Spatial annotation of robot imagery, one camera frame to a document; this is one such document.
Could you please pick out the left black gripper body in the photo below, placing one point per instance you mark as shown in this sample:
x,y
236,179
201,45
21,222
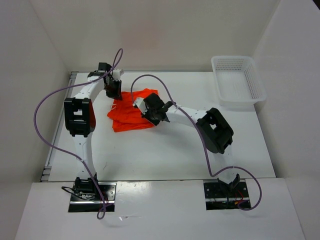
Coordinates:
x,y
112,90

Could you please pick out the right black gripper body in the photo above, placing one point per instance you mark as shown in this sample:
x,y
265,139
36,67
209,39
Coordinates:
x,y
150,116

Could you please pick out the orange shorts with white drawstring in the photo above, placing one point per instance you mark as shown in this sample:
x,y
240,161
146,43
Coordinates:
x,y
125,117

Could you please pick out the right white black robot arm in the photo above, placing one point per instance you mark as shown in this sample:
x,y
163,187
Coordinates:
x,y
216,135

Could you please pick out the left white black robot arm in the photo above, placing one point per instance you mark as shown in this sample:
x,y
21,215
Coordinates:
x,y
80,121

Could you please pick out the white perforated plastic basket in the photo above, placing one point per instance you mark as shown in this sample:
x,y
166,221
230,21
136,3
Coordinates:
x,y
238,81

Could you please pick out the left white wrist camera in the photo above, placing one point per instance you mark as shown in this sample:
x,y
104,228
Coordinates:
x,y
115,75

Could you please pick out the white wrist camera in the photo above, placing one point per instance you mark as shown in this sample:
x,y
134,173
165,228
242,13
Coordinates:
x,y
140,104
115,75

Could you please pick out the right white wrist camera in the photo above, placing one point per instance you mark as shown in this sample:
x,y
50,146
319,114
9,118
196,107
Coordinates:
x,y
140,104

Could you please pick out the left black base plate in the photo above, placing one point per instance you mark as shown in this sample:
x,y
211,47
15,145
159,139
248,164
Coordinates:
x,y
89,203

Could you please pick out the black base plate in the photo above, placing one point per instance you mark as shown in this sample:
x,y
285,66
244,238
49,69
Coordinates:
x,y
216,199
89,203

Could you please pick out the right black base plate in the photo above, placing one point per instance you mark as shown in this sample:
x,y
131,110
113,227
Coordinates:
x,y
216,199

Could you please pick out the aluminium table edge rail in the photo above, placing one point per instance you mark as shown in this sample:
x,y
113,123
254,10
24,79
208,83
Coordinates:
x,y
47,167

